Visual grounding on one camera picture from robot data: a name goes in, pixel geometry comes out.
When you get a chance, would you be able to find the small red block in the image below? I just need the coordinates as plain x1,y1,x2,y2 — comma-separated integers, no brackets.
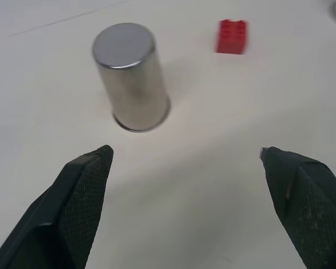
214,18,249,55

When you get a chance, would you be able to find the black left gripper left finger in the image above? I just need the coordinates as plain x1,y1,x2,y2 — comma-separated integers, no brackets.
0,144,114,269

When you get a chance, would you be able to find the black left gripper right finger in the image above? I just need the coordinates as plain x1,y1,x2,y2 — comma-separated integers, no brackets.
259,146,336,269

